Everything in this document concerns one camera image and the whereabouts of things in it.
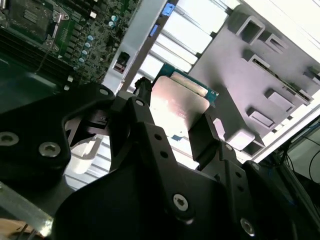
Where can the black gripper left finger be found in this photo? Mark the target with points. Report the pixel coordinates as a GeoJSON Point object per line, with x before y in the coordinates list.
{"type": "Point", "coordinates": [30, 130]}

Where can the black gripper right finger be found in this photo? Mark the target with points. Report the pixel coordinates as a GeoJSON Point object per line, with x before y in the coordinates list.
{"type": "Point", "coordinates": [207, 145]}

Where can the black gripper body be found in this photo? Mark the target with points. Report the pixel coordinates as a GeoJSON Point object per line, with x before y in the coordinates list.
{"type": "Point", "coordinates": [120, 207]}

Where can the silver CPU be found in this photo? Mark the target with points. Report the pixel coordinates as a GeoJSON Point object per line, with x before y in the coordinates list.
{"type": "Point", "coordinates": [175, 100]}

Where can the thin metal locking lever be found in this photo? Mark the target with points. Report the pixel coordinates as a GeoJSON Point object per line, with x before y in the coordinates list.
{"type": "Point", "coordinates": [47, 48]}

